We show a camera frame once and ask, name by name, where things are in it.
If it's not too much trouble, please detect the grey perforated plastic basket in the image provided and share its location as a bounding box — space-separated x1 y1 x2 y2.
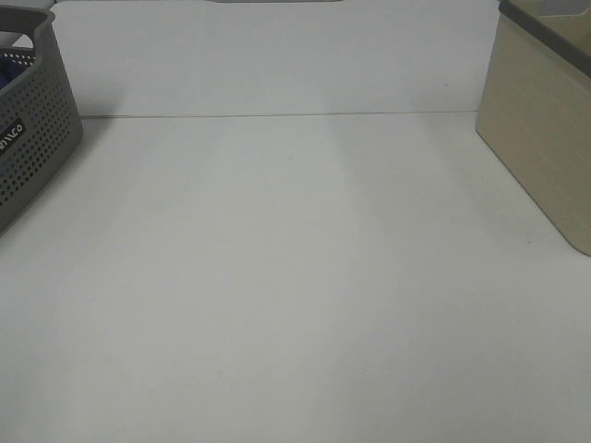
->
1 6 83 231

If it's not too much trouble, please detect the beige plastic bin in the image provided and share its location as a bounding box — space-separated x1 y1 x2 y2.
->
476 1 590 255

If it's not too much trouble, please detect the blue towel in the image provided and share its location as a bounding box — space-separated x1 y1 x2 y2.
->
0 55 24 89

